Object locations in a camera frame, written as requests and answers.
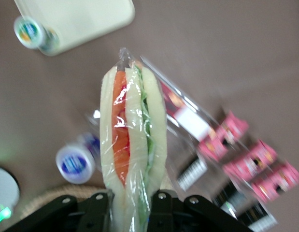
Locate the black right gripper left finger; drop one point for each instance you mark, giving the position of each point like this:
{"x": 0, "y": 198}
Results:
{"x": 91, "y": 215}

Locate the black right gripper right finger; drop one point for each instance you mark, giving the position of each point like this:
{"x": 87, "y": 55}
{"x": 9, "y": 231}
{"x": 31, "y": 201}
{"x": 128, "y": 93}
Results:
{"x": 168, "y": 215}

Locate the plastic-wrapped sandwich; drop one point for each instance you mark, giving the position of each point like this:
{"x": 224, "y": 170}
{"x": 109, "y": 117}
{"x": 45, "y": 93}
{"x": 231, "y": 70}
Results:
{"x": 134, "y": 135}

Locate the cream plastic tray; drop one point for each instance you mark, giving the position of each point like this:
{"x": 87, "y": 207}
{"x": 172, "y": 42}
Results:
{"x": 86, "y": 19}

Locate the oval wicker basket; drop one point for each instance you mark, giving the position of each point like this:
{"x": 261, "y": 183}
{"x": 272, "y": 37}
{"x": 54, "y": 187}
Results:
{"x": 50, "y": 195}

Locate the small black box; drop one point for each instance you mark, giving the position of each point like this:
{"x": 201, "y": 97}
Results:
{"x": 226, "y": 200}
{"x": 192, "y": 172}
{"x": 259, "y": 217}

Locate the blue-lid yogurt cup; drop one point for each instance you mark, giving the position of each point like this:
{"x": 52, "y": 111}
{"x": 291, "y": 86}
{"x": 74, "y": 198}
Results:
{"x": 74, "y": 164}

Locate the clear acrylic tiered stand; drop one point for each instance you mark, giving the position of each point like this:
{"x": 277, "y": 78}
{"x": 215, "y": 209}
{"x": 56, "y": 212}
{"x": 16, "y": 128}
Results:
{"x": 178, "y": 147}

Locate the pink snack packet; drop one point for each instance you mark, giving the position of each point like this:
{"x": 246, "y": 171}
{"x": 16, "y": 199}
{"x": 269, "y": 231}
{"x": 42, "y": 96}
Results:
{"x": 250, "y": 160}
{"x": 221, "y": 137}
{"x": 276, "y": 182}

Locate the red plaid cookie box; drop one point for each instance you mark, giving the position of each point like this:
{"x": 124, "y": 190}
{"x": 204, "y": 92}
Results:
{"x": 185, "y": 113}

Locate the brown table cover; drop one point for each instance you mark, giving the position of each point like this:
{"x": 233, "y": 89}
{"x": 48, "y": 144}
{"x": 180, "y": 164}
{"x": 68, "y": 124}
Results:
{"x": 224, "y": 53}

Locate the green-lid yogurt cup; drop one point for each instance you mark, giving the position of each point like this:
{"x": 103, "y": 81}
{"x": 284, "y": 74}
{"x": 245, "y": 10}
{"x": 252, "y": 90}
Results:
{"x": 28, "y": 31}

